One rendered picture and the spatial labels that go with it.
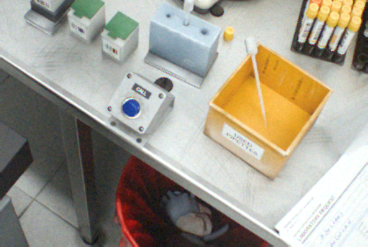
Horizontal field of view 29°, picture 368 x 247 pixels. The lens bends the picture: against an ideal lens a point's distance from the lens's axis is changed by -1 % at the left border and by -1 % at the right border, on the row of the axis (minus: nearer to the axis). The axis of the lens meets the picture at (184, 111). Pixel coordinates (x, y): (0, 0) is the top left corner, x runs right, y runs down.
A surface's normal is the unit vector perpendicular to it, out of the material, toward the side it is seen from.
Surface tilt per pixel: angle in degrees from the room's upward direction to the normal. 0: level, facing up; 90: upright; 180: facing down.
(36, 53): 0
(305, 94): 90
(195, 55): 90
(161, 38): 90
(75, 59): 0
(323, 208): 1
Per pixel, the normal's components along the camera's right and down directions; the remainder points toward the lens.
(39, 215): 0.07, -0.45
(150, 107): -0.21, -0.04
